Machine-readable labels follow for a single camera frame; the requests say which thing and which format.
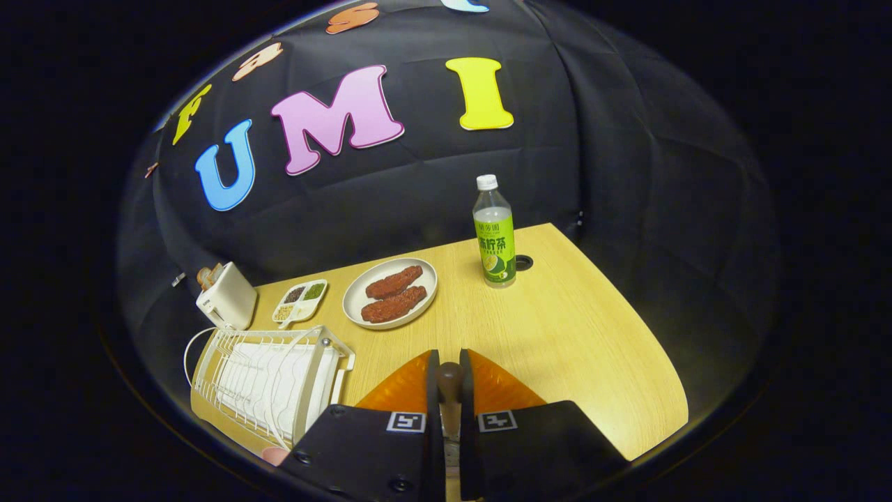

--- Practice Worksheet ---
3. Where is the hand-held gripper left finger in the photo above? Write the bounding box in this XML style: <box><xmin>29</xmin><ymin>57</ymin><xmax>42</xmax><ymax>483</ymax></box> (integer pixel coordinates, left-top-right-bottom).
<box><xmin>279</xmin><ymin>349</ymin><xmax>447</xmax><ymax>502</ymax></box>

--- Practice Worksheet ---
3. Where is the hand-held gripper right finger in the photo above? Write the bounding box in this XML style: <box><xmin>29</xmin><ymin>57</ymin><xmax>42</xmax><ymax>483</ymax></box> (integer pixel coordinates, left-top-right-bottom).
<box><xmin>459</xmin><ymin>348</ymin><xmax>628</xmax><ymax>501</ymax></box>

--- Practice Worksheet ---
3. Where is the wooden handled spoon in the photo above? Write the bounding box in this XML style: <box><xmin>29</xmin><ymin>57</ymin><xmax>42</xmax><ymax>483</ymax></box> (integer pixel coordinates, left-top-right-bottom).
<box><xmin>436</xmin><ymin>361</ymin><xmax>466</xmax><ymax>502</ymax></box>

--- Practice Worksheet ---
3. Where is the white wire dish rack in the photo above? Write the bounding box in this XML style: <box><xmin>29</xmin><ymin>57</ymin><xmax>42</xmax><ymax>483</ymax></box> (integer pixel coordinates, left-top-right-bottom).
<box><xmin>190</xmin><ymin>325</ymin><xmax>356</xmax><ymax>450</ymax></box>

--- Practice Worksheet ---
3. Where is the beige plate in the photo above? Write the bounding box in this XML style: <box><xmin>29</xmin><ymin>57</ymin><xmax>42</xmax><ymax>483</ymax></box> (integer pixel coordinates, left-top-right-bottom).
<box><xmin>342</xmin><ymin>258</ymin><xmax>438</xmax><ymax>330</ymax></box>

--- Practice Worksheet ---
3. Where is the reddish brown meat piece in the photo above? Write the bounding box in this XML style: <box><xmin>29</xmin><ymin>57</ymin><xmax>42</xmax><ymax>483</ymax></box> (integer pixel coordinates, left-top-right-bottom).
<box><xmin>361</xmin><ymin>286</ymin><xmax>428</xmax><ymax>324</ymax></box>
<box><xmin>365</xmin><ymin>265</ymin><xmax>424</xmax><ymax>300</ymax></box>

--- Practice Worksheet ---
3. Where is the white divided bean tray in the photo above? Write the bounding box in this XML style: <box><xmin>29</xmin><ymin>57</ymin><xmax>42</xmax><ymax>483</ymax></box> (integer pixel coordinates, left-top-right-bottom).
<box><xmin>272</xmin><ymin>279</ymin><xmax>328</xmax><ymax>328</ymax></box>

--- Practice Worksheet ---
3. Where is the green label drink bottle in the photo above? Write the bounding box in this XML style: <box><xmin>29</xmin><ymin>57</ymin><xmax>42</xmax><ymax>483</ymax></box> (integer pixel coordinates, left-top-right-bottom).
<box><xmin>472</xmin><ymin>174</ymin><xmax>518</xmax><ymax>289</ymax></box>

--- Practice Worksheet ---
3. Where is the white toaster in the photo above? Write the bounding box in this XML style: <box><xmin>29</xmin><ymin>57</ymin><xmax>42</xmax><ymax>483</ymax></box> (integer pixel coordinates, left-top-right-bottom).
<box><xmin>196</xmin><ymin>262</ymin><xmax>258</xmax><ymax>331</ymax></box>

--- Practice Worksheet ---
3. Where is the black backdrop cloth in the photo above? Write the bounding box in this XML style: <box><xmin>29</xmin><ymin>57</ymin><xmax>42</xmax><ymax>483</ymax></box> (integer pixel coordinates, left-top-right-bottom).
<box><xmin>115</xmin><ymin>0</ymin><xmax>780</xmax><ymax>461</ymax></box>

